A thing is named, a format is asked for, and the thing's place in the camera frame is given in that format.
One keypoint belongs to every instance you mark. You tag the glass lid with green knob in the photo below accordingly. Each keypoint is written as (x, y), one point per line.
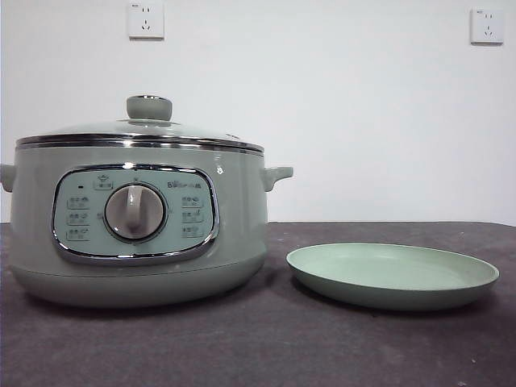
(149, 109)

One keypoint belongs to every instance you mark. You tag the pale green electric steamer pot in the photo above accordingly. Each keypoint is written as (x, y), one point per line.
(242, 225)

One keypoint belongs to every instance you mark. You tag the pale green round plate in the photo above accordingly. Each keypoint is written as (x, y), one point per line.
(330, 268)

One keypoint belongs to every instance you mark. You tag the white wall socket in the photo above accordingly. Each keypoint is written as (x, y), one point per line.
(487, 26)
(146, 20)

